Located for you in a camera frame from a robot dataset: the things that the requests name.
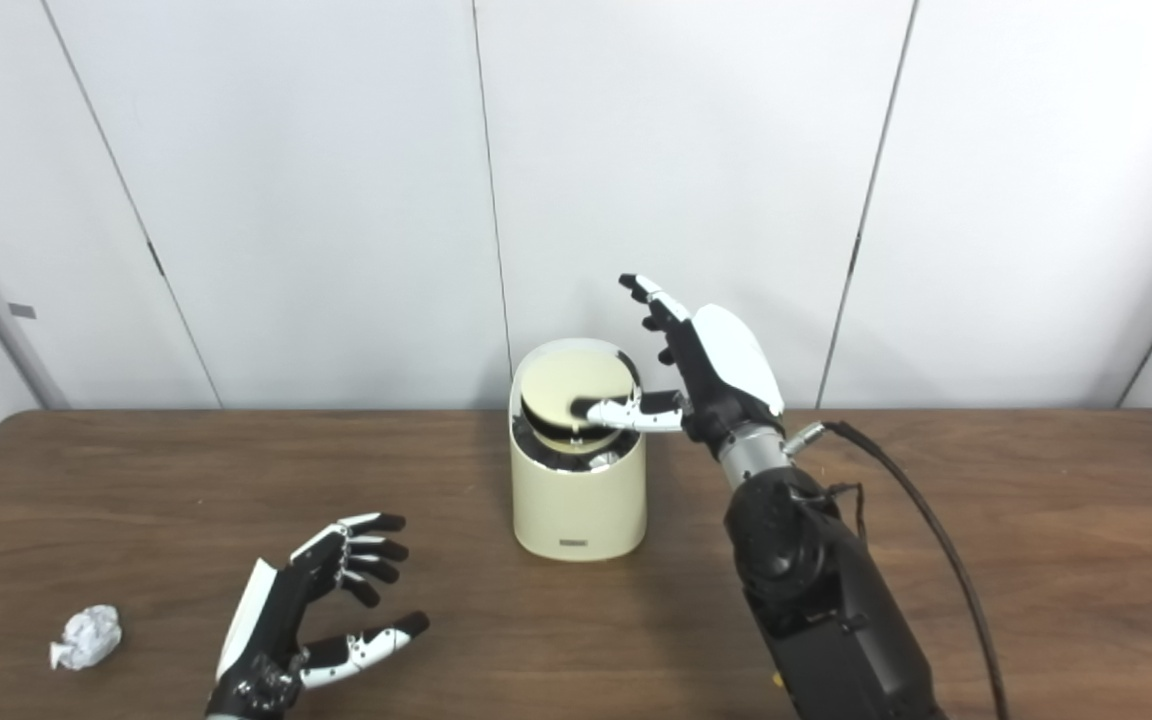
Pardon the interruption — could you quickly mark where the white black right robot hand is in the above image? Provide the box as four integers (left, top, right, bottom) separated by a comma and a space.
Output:
586, 273, 787, 446

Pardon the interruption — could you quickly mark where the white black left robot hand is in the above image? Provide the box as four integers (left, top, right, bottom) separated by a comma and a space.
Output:
206, 513, 430, 719

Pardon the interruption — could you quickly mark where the cream round bin lid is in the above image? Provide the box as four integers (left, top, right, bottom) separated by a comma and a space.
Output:
520, 347, 640, 441

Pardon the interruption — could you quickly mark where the white paper ball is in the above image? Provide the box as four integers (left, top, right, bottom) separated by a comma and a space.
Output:
49, 604, 123, 671

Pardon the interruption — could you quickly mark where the cream-colored round bin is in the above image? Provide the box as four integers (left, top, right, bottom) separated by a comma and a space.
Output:
509, 339, 648, 562

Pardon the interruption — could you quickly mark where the black bin liner bag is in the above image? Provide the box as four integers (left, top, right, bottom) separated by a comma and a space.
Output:
516, 400, 642, 473

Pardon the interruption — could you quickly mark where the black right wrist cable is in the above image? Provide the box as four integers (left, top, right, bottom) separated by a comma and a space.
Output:
786, 420, 1009, 720

